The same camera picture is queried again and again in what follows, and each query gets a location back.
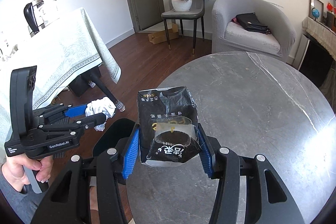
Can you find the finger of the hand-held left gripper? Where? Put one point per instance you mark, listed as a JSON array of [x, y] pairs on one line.
[[92, 120], [76, 111]]

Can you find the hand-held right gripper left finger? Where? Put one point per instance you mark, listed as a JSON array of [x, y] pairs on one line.
[[131, 153]]

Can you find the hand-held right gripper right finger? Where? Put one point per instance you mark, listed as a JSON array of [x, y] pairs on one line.
[[204, 153]]

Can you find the printed paper ball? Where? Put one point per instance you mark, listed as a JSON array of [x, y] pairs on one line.
[[101, 107]]

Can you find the black trash bin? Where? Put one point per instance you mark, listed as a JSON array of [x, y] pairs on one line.
[[105, 134]]

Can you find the black tissue packet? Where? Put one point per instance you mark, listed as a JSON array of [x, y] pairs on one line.
[[168, 108]]

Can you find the person's left forearm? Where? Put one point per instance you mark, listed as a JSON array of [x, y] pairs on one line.
[[15, 203]]

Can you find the person's left hand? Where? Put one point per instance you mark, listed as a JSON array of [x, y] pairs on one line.
[[15, 169]]

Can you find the dark table leg with sock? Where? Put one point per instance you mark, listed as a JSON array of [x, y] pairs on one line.
[[105, 87]]

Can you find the table with pale green tablecloth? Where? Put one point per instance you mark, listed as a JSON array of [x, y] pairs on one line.
[[65, 50]]

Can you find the round grey marble table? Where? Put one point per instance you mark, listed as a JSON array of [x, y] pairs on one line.
[[249, 108]]

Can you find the flat cardboard box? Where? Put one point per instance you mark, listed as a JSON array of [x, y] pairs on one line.
[[158, 36]]

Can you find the grey armchair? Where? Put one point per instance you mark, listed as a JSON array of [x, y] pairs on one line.
[[249, 40]]

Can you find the black handbag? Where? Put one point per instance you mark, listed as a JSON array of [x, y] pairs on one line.
[[250, 22]]

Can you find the potted plant white pot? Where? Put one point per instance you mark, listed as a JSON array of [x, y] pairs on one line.
[[181, 5]]

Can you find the long desk with beige cloth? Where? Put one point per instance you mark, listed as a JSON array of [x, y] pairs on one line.
[[320, 32]]

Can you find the small blue globe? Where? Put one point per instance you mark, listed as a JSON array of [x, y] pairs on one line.
[[316, 13]]

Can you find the brown speaker box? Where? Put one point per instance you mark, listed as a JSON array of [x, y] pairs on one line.
[[328, 19]]

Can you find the small red flags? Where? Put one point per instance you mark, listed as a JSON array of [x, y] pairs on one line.
[[330, 7]]

